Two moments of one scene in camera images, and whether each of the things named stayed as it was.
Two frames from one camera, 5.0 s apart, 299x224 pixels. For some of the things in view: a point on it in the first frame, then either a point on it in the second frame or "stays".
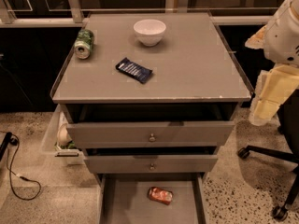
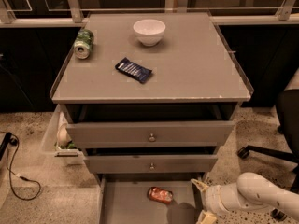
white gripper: (281, 39) to (212, 197)
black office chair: (289, 127) stays
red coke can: (160, 195) stays
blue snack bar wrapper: (132, 68) stays
